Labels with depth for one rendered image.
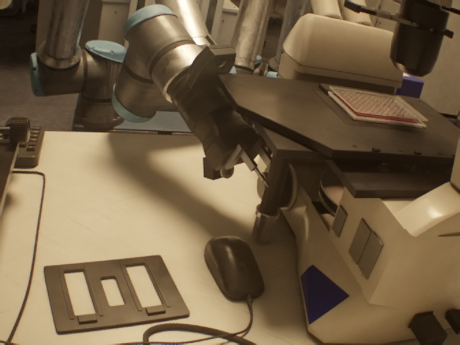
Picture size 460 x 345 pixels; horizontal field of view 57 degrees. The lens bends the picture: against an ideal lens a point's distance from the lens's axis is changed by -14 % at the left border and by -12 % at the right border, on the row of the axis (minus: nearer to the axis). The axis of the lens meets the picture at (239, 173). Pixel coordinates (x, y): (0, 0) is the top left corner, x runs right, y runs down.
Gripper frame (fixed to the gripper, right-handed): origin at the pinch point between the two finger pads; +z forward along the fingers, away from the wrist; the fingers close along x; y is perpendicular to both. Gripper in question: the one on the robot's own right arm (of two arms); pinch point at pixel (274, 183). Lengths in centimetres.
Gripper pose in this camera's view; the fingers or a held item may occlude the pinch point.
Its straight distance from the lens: 63.3
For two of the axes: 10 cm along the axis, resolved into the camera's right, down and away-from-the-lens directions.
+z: 5.3, 7.9, -3.2
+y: -4.5, 5.8, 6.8
